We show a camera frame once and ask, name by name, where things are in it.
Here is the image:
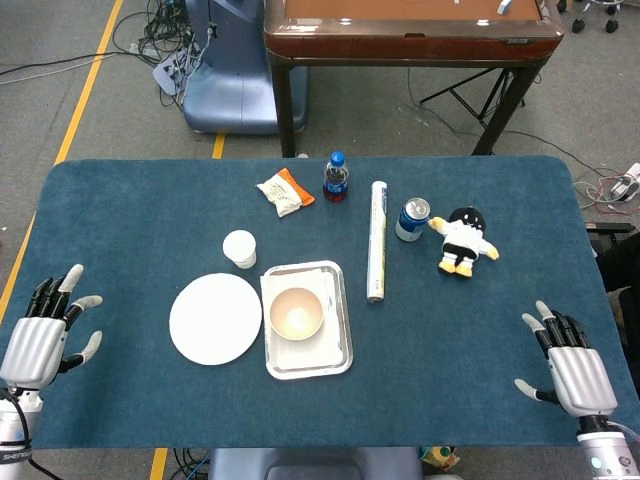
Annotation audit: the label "floor cable bundle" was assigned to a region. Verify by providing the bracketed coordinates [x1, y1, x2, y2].
[112, 0, 201, 109]

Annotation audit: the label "white round plate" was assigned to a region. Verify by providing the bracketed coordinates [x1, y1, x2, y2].
[168, 272, 264, 366]

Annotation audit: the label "brown mahjong table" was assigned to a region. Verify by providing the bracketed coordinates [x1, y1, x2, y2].
[263, 0, 566, 159]

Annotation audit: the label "black swivel stool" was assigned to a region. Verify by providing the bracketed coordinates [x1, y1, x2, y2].
[557, 0, 624, 35]

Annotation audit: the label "black white penguin plush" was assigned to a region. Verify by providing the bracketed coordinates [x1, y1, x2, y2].
[427, 206, 501, 279]

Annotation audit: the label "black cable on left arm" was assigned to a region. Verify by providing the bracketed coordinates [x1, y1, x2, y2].
[0, 388, 66, 480]

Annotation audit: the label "white paper tray liner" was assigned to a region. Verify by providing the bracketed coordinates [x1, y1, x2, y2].
[259, 267, 342, 374]

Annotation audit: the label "white floor power strip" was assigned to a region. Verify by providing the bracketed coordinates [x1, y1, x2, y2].
[152, 48, 199, 97]

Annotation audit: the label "white paper cup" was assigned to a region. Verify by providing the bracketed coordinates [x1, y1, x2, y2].
[222, 229, 258, 270]

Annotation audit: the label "beige bowl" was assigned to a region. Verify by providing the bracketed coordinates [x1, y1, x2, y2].
[269, 287, 325, 342]

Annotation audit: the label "blue grey robot torso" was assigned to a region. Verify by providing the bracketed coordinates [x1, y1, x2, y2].
[207, 446, 424, 480]

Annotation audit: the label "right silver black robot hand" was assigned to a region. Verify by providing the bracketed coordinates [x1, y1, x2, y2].
[513, 299, 619, 419]

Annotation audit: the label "black chair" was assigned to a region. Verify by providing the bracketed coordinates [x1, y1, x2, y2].
[584, 222, 640, 351]

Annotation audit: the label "white orange snack packet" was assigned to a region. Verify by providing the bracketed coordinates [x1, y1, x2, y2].
[255, 167, 316, 218]

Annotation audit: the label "blue white soda can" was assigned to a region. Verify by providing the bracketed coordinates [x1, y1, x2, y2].
[394, 196, 431, 243]

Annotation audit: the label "cola bottle blue cap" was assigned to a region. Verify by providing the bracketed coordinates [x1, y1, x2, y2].
[322, 151, 350, 203]

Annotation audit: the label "plastic wrap roll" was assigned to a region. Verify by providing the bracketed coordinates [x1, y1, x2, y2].
[366, 180, 389, 305]

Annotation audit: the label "blue table cloth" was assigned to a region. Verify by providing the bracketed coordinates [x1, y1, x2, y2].
[0, 155, 621, 449]

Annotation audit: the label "blue grey machine base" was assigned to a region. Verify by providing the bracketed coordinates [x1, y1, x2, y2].
[182, 0, 309, 135]

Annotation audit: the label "white power adapter with wires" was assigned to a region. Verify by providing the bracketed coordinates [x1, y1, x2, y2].
[572, 162, 640, 216]

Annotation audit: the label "shiny metal tray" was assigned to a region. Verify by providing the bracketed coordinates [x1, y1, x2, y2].
[260, 259, 355, 381]

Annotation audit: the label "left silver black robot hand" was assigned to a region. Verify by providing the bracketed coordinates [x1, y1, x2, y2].
[0, 263, 105, 391]

